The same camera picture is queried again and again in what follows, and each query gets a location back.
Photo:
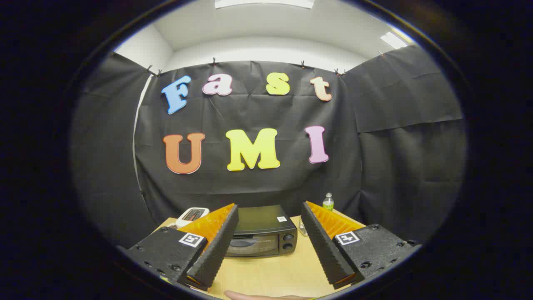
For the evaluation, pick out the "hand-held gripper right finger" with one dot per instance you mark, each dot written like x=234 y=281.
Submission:
x=322 y=246

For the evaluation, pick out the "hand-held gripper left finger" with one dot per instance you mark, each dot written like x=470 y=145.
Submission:
x=216 y=246

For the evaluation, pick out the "black toaster oven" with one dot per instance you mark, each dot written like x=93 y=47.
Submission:
x=262 y=218

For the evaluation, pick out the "white pop-up toaster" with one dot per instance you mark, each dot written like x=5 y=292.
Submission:
x=183 y=221

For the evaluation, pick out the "clear drinking glass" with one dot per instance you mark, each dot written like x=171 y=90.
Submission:
x=302 y=228

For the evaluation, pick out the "green label drink bottle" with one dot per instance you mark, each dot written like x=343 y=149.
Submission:
x=328 y=203

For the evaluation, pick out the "ceiling light panel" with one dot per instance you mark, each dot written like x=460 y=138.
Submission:
x=262 y=3
x=393 y=40

